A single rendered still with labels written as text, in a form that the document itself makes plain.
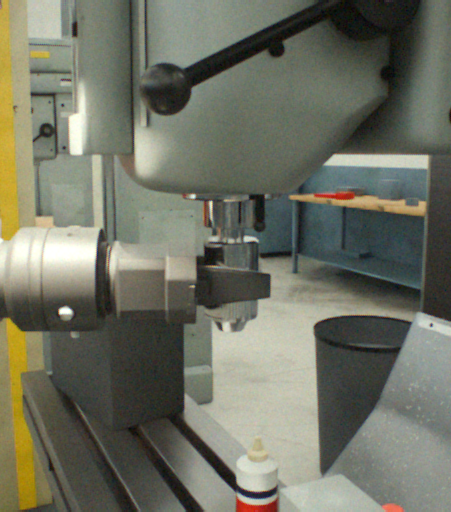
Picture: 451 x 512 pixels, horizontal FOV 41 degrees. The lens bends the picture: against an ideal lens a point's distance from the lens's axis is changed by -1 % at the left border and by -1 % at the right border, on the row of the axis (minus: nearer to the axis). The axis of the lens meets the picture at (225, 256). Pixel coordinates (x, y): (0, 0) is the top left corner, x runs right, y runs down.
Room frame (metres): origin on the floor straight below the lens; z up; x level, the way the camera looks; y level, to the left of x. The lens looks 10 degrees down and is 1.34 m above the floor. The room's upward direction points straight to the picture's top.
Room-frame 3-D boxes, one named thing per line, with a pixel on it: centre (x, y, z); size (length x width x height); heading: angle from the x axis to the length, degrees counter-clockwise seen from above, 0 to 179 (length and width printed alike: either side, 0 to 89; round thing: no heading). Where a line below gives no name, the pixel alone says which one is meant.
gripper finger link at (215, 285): (0.49, -0.01, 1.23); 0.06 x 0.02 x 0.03; 94
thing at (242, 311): (0.52, -0.01, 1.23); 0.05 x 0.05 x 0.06
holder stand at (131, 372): (0.90, 0.17, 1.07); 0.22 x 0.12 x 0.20; 37
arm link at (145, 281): (0.51, 0.09, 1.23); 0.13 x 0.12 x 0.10; 4
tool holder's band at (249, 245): (0.52, -0.01, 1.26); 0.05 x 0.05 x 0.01
